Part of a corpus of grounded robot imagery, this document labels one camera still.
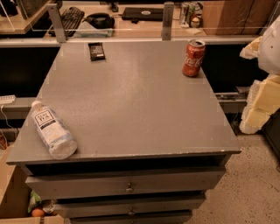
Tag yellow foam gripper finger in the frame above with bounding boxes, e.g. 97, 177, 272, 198
239, 74, 280, 134
240, 37, 262, 60

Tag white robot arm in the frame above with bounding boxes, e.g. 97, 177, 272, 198
239, 16, 280, 134

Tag red coca-cola can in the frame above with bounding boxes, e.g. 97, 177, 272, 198
182, 39, 206, 77

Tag small jar on desk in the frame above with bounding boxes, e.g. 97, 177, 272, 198
191, 17, 200, 28

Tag black laptop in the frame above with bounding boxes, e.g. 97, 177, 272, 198
122, 7, 164, 21

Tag grey drawer cabinet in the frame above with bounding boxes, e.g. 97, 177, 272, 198
8, 41, 239, 224

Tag black headphones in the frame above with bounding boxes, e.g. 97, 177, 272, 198
84, 13, 115, 29

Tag top drawer knob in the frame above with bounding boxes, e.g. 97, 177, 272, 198
125, 183, 134, 193

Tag drawer knob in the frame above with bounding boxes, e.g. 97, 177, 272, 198
128, 207, 136, 216
125, 183, 134, 193

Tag black keyboard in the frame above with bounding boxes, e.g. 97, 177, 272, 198
60, 6, 85, 37

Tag white power strip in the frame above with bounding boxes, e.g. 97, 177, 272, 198
0, 94, 16, 105

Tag green snack bag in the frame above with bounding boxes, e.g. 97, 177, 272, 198
27, 191, 41, 213

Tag orange fruit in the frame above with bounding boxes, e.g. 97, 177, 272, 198
31, 207, 46, 217

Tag cardboard box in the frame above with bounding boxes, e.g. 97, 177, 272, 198
0, 146, 64, 224

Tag middle metal bracket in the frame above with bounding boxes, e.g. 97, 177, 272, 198
162, 2, 174, 40

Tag metal bracket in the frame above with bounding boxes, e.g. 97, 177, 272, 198
162, 2, 174, 40
46, 3, 67, 43

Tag left metal bracket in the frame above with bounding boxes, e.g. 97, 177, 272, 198
46, 3, 67, 43

